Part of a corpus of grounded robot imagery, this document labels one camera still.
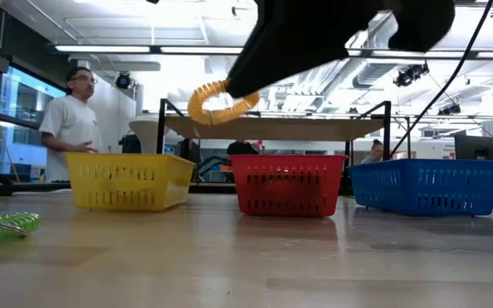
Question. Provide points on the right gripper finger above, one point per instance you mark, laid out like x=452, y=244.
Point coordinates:
x=280, y=55

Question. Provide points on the black office chair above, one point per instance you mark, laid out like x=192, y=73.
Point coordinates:
x=130, y=144

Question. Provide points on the black ceiling spotlight cluster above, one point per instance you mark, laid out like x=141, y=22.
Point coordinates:
x=409, y=75

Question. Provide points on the person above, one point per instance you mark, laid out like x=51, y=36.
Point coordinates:
x=374, y=154
x=69, y=124
x=241, y=149

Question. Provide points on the red plastic basket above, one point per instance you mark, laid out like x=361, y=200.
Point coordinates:
x=287, y=186

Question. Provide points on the black computer monitor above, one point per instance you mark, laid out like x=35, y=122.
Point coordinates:
x=475, y=147

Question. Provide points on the overhead light bar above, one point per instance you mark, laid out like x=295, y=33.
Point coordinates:
x=144, y=49

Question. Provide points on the white mushroom table lamp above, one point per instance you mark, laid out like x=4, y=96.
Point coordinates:
x=146, y=132

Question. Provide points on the blue plastic basket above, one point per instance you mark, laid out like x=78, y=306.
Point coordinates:
x=426, y=188

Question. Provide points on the yellow plastic basket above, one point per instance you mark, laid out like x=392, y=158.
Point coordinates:
x=128, y=181

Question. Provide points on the white container blue label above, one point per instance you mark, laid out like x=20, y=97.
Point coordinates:
x=25, y=170

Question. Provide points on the silver ventilation duct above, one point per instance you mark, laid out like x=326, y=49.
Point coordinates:
x=372, y=75

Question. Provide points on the wooden shelf riser black frame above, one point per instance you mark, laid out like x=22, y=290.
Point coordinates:
x=293, y=128

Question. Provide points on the black aluminium rig frame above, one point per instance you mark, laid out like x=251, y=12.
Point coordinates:
x=212, y=187

